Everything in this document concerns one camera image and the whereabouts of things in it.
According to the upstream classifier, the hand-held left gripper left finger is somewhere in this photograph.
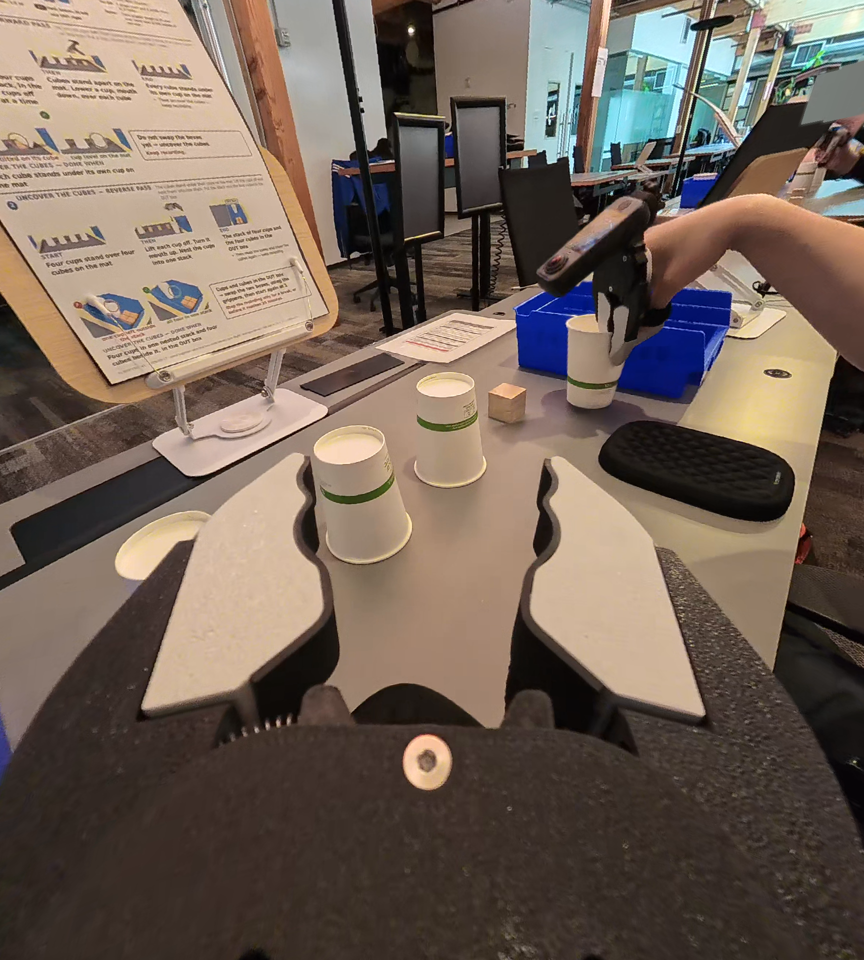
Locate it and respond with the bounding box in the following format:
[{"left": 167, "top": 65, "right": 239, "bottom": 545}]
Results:
[{"left": 139, "top": 452, "right": 341, "bottom": 740}]

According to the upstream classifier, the black desk cable flap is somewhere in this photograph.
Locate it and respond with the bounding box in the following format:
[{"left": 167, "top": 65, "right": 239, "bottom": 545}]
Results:
[{"left": 299, "top": 352, "right": 408, "bottom": 399}]

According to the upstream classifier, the printed instruction sheet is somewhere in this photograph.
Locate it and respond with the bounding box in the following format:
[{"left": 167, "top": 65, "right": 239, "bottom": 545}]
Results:
[{"left": 0, "top": 0, "right": 332, "bottom": 387}]

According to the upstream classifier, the person's right hand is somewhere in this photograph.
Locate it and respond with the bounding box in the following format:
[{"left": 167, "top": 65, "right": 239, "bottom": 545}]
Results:
[{"left": 643, "top": 204, "right": 716, "bottom": 310}]

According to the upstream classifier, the blue jacket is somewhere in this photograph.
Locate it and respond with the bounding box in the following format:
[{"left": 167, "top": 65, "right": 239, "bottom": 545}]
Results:
[{"left": 330, "top": 153, "right": 392, "bottom": 252}]

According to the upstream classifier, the black portrait display stand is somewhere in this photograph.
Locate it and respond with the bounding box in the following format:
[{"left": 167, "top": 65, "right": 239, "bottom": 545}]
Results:
[
  {"left": 450, "top": 96, "right": 510, "bottom": 303},
  {"left": 387, "top": 112, "right": 450, "bottom": 337}
]

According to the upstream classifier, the small wooden cube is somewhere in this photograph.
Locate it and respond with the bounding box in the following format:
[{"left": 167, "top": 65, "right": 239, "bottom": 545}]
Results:
[{"left": 487, "top": 381, "right": 528, "bottom": 424}]

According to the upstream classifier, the wooden pillar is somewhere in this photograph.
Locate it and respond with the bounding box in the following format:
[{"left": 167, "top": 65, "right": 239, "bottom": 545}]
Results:
[{"left": 231, "top": 0, "right": 326, "bottom": 260}]

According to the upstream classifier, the laminated paper sheet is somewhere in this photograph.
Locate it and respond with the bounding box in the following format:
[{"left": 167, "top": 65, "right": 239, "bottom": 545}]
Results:
[{"left": 375, "top": 315, "right": 517, "bottom": 366}]

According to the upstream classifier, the white paper cup green band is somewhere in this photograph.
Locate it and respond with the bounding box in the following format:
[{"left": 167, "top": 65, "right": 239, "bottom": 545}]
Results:
[
  {"left": 312, "top": 425, "right": 413, "bottom": 566},
  {"left": 564, "top": 313, "right": 622, "bottom": 411},
  {"left": 413, "top": 372, "right": 489, "bottom": 489},
  {"left": 114, "top": 510, "right": 212, "bottom": 582}
]

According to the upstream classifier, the black quilted wrist rest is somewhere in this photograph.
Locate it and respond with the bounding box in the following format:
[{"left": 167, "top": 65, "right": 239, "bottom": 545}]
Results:
[{"left": 598, "top": 420, "right": 797, "bottom": 524}]

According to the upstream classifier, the person's right forearm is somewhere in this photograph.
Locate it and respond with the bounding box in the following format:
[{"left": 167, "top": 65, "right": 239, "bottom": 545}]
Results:
[{"left": 709, "top": 193, "right": 864, "bottom": 395}]

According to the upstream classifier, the black pole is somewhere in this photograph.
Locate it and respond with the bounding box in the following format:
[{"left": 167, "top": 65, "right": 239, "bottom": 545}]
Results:
[{"left": 332, "top": 0, "right": 397, "bottom": 336}]

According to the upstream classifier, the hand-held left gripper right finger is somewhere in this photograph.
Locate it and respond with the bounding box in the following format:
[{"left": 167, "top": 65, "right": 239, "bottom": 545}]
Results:
[{"left": 507, "top": 456, "right": 707, "bottom": 740}]

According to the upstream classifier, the black office chair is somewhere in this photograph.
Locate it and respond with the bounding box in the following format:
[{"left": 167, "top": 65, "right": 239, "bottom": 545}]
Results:
[
  {"left": 499, "top": 156, "right": 582, "bottom": 290},
  {"left": 780, "top": 562, "right": 864, "bottom": 691}
]

